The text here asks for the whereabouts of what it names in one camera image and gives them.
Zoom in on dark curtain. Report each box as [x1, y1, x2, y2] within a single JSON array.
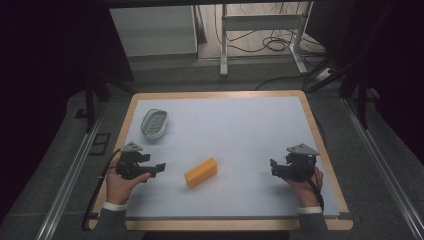
[[305, 0, 424, 164], [0, 0, 134, 228]]

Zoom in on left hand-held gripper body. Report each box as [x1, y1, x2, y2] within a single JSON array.
[[115, 141, 152, 181]]

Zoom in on grey oval soap dish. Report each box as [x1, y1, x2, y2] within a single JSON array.
[[140, 108, 170, 141]]

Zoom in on person's right hand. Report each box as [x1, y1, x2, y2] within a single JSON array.
[[283, 166, 325, 209]]

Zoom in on orange soap bar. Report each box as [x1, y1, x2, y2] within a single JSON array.
[[183, 157, 219, 190]]

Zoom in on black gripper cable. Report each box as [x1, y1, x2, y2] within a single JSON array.
[[293, 160, 325, 212], [81, 147, 122, 232]]

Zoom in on white table mat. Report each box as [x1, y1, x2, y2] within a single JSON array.
[[124, 95, 341, 220]]

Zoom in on white cabinet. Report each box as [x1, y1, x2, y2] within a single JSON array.
[[109, 4, 199, 58]]

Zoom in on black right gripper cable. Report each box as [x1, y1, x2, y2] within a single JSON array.
[[293, 160, 325, 212]]

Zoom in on black metal stand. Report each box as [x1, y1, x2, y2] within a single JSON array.
[[74, 74, 138, 134], [337, 71, 381, 131]]

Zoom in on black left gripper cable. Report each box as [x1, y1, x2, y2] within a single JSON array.
[[81, 147, 122, 232]]

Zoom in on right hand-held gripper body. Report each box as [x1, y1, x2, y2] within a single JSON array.
[[279, 142, 321, 183]]

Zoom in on white power strip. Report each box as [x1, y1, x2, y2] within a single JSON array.
[[315, 67, 336, 83]]

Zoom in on white metal stand frame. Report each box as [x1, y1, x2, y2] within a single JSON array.
[[219, 1, 315, 78]]

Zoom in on black floor cables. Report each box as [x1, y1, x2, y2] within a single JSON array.
[[213, 1, 334, 92]]

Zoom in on aluminium rail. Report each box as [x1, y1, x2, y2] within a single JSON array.
[[342, 97, 424, 240], [34, 101, 107, 240]]

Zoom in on person's left hand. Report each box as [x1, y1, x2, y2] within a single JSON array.
[[105, 159, 152, 205]]

